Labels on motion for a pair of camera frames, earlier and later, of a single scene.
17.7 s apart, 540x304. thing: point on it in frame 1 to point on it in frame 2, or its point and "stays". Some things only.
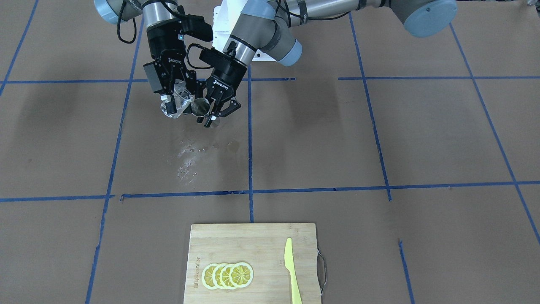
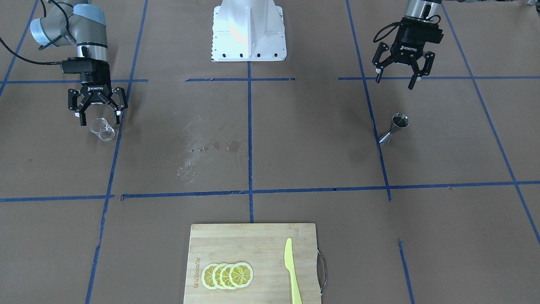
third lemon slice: [216, 275] stays
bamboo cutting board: [262, 246] stays
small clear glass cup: [182, 98] to [99, 126]
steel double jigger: [200, 107] to [399, 120]
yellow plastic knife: [288, 259] stays
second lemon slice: [224, 276] stays
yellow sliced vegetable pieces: [207, 275] stays
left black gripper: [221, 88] to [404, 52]
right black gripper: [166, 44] to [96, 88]
